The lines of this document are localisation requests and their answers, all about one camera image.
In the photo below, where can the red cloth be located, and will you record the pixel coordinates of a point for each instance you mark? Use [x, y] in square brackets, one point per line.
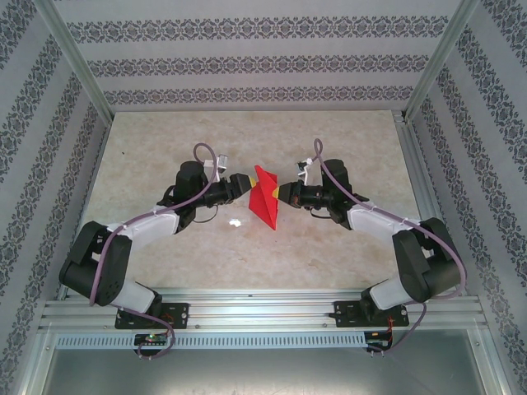
[263, 201]

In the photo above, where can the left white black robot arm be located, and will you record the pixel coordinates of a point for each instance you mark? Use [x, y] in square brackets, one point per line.
[82, 271]

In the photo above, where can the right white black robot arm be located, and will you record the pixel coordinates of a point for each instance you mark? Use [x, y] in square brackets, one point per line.
[432, 280]

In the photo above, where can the grey sheet metal panel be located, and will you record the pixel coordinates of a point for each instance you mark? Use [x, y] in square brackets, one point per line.
[263, 372]

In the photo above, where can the aluminium table edge rail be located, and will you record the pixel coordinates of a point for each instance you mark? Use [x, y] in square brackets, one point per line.
[416, 164]

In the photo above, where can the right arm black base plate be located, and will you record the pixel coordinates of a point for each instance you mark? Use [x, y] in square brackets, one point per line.
[343, 314]

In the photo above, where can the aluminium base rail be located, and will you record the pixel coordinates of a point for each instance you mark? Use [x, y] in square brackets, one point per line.
[263, 308]

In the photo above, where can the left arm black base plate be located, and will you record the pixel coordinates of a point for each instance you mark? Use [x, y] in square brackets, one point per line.
[179, 314]

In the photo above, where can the aluminium frame post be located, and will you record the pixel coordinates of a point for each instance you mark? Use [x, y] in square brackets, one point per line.
[80, 57]
[440, 57]

